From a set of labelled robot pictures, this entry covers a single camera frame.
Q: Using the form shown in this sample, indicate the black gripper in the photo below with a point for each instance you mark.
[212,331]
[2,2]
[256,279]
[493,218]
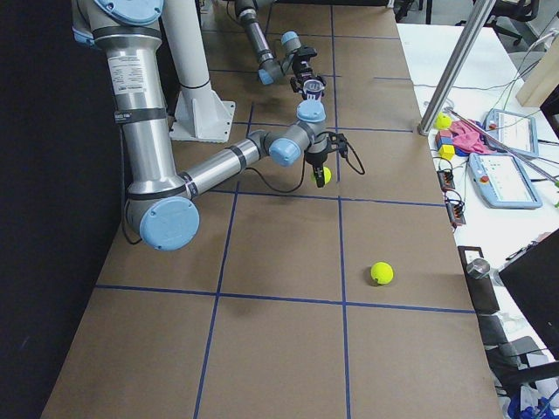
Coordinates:
[303,78]
[315,155]

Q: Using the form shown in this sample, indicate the yellow tennis ball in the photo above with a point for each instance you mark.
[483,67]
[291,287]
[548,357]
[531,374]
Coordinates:
[381,273]
[325,174]

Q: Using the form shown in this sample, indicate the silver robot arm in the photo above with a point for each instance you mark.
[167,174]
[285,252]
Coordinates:
[266,41]
[162,93]

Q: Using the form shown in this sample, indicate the spare tennis ball one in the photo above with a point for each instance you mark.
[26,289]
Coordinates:
[443,121]

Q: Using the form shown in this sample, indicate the black electronics board far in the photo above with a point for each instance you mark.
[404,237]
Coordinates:
[445,175]

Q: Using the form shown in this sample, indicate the black electronics board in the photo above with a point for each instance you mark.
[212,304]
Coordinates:
[445,175]
[455,209]

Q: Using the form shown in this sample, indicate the blue red cube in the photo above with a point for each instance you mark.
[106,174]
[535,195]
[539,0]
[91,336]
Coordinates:
[443,138]

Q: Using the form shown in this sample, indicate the yellow cube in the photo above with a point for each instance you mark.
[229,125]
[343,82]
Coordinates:
[446,151]

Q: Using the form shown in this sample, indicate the black electronics board near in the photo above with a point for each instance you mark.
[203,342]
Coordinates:
[455,209]

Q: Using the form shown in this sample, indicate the pink cloth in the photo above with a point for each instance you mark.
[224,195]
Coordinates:
[467,139]

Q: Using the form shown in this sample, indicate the teach pendant near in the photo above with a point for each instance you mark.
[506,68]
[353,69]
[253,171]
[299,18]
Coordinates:
[502,183]

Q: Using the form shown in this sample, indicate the teach pendant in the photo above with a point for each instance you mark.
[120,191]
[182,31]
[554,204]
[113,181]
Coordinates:
[513,130]
[502,183]

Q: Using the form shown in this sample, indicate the steel cup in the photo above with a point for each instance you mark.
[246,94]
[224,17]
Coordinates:
[478,268]

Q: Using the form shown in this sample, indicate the teach pendant far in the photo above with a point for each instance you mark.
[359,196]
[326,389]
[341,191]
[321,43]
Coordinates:
[513,130]

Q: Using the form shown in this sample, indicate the metal grabber stick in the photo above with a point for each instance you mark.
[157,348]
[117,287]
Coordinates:
[498,144]

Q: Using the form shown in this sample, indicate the black computer monitor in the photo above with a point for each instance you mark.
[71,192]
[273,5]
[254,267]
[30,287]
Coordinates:
[532,281]

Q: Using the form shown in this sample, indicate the black office chair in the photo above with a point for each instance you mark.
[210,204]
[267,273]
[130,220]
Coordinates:
[508,360]

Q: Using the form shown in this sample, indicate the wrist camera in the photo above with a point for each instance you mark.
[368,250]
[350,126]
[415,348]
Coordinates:
[305,53]
[338,143]

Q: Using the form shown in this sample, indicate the aluminium frame post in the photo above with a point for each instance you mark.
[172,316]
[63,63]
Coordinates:
[471,30]

